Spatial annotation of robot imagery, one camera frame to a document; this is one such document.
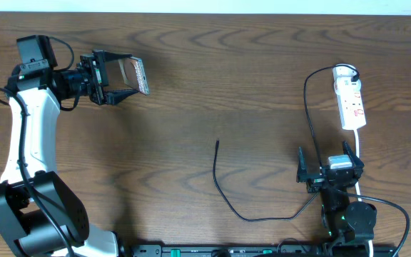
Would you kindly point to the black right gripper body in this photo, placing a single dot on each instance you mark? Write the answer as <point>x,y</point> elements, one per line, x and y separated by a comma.
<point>315,183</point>

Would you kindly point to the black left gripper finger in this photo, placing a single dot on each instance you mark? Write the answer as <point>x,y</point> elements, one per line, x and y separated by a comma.
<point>110,56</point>
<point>117,96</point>

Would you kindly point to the white charger adapter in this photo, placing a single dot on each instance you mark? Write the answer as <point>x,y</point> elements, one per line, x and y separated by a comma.
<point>344,85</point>

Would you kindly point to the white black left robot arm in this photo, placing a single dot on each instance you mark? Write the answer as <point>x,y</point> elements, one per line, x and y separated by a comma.
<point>39,214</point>

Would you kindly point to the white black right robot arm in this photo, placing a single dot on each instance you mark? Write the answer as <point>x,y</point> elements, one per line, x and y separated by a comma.
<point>351,224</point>

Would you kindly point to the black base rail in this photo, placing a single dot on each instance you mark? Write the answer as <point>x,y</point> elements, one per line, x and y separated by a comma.
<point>286,249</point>

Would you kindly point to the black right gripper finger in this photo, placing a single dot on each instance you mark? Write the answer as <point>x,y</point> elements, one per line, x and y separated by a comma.
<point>356,162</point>
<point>302,168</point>

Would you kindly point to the white power strip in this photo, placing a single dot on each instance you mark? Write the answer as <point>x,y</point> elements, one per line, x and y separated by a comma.
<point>351,110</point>

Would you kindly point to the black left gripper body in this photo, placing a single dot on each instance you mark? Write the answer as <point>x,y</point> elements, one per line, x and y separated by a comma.
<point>95,73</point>

